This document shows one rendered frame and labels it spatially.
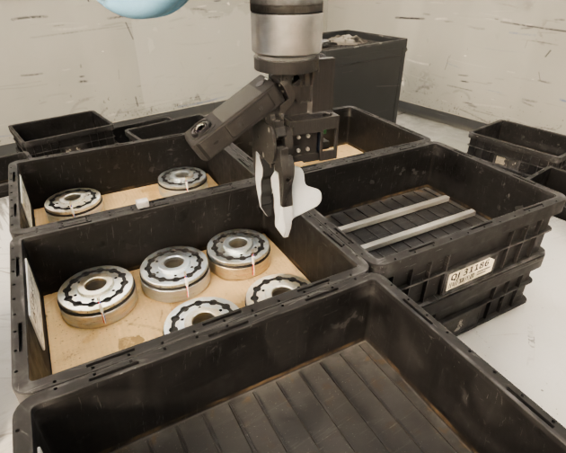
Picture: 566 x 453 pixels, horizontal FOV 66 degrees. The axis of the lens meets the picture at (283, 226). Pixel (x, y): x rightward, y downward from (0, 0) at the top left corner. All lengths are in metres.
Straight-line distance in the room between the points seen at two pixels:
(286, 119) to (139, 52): 3.53
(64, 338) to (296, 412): 0.32
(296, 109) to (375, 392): 0.34
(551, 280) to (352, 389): 0.60
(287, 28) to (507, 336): 0.64
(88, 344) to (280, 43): 0.44
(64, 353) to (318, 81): 0.46
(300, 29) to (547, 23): 3.43
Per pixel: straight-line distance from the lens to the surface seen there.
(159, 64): 4.07
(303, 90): 0.51
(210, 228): 0.75
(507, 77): 3.98
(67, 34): 3.81
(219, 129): 0.48
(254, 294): 0.62
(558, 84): 3.84
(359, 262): 0.56
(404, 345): 0.54
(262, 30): 0.48
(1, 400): 0.81
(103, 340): 0.64
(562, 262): 1.12
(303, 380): 0.55
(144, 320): 0.65
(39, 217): 0.97
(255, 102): 0.48
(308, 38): 0.47
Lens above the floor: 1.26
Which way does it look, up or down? 31 degrees down
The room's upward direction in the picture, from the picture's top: straight up
